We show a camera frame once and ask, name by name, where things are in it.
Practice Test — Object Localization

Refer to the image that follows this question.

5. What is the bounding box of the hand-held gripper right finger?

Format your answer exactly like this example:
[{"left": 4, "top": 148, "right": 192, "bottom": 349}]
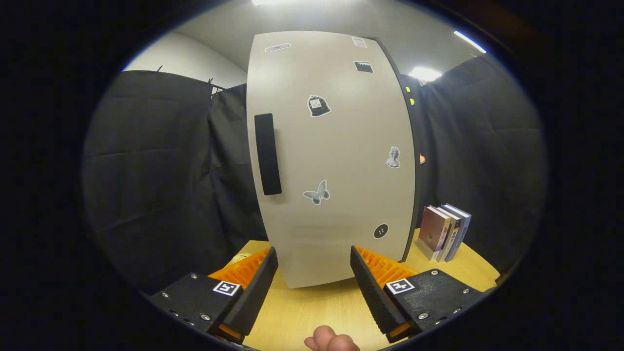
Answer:
[{"left": 350, "top": 245, "right": 488, "bottom": 343}]

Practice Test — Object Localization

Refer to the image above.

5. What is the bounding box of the black backdrop cloth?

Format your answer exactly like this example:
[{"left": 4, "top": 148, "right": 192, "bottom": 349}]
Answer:
[{"left": 80, "top": 54, "right": 549, "bottom": 293}]

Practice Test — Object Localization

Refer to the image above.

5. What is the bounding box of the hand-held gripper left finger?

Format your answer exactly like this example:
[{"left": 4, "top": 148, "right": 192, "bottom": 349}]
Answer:
[{"left": 146, "top": 246, "right": 279, "bottom": 344}]

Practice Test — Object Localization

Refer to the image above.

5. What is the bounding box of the beige cabinet door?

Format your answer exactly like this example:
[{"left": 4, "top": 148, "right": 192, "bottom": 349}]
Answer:
[{"left": 246, "top": 31, "right": 416, "bottom": 289}]

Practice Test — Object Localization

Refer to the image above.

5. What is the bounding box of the black door handle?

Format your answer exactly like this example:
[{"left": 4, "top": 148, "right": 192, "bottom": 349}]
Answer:
[{"left": 254, "top": 113, "right": 283, "bottom": 196}]

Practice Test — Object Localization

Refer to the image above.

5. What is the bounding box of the white spine book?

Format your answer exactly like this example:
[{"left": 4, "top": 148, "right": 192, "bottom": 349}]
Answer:
[{"left": 436, "top": 207, "right": 461, "bottom": 263}]

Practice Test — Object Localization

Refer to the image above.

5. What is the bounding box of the dark grey cabinet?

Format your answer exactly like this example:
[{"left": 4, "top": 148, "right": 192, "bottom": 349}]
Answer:
[{"left": 373, "top": 38, "right": 424, "bottom": 264}]

